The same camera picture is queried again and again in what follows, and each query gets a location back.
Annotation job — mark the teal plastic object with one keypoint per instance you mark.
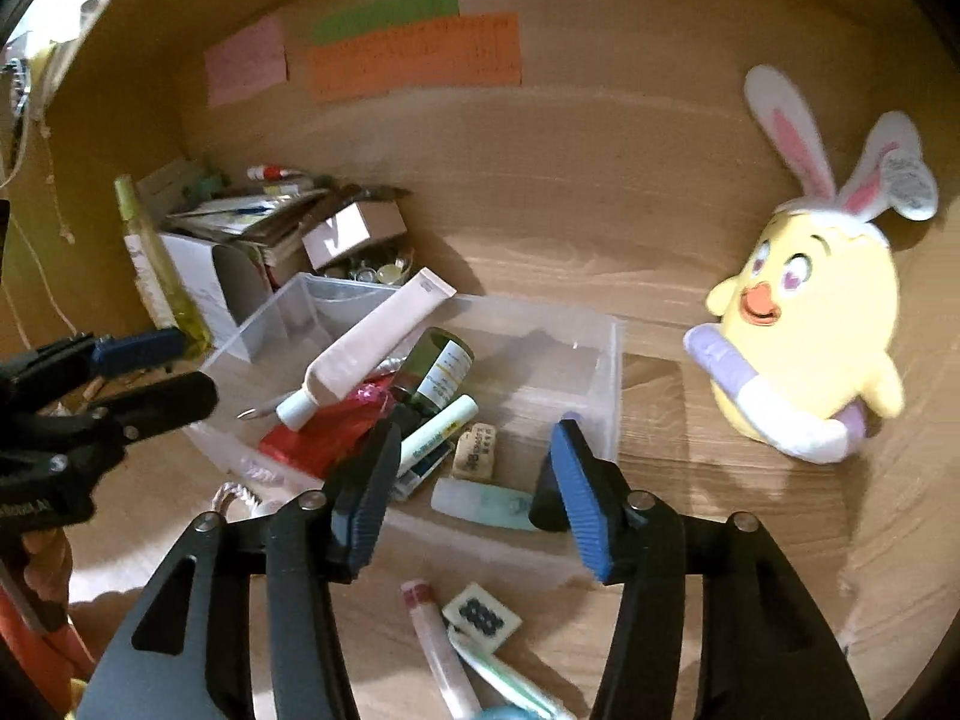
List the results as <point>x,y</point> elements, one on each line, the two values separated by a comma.
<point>502,712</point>

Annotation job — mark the pink hair clip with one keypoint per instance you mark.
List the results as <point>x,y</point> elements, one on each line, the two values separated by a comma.
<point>371,394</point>

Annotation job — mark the red and white marker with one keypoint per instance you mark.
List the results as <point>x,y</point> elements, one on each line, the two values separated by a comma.
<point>277,172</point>

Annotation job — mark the pink lip gloss tube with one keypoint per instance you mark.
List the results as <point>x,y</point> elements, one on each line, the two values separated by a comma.
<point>442,660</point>

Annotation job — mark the clear plastic storage box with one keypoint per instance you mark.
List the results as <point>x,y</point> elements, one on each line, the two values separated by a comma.
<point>540,375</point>

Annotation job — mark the pale pink cream tube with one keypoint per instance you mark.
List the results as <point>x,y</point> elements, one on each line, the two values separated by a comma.
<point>360,345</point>

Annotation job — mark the white mahjong tile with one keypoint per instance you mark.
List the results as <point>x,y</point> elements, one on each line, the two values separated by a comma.
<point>480,615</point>

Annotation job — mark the stack of booklets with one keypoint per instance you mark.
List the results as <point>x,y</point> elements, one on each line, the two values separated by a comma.
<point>240,214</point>

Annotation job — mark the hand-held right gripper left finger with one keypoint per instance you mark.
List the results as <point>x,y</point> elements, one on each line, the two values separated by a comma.
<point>367,502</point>

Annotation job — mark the red foil packet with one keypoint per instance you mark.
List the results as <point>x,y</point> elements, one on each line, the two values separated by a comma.
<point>315,442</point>

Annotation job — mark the yellow chick plush toy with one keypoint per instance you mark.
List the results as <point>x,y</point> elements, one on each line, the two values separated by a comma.
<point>810,300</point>

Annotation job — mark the white green lip balm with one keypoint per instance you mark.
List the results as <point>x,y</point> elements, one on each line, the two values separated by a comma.
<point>435,439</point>

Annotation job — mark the teal tube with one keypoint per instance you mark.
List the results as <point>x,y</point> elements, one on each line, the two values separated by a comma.
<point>487,502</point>

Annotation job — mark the pink sticky note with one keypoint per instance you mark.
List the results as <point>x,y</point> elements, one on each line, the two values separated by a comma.
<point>247,60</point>

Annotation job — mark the white patterned pen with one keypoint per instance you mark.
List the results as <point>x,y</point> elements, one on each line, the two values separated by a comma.
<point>251,412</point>

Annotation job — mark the beige eraser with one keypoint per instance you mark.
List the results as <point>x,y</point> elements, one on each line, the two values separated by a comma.
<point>476,454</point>

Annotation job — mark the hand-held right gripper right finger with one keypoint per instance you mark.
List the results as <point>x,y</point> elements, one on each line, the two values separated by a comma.
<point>585,510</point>

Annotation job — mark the orange cloth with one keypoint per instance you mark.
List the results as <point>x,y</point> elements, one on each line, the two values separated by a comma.
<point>52,637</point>

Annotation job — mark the green sticky note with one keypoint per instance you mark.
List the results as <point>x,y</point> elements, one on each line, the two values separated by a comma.
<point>382,15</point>

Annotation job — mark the small cardboard box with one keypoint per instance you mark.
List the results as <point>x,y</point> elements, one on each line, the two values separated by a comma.
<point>352,229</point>

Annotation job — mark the white green toothbrush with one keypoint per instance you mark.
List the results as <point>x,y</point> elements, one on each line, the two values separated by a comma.
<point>487,664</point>

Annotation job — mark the dark green bottle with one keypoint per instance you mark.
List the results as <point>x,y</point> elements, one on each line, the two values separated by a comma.
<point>442,371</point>

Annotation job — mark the small glass bowl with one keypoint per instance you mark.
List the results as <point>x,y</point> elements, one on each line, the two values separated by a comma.
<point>375,270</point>

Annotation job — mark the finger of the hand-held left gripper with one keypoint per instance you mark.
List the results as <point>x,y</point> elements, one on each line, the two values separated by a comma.
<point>142,349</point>
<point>165,401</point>

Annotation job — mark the orange sticky note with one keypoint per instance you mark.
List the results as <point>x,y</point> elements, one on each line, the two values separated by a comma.
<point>412,60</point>

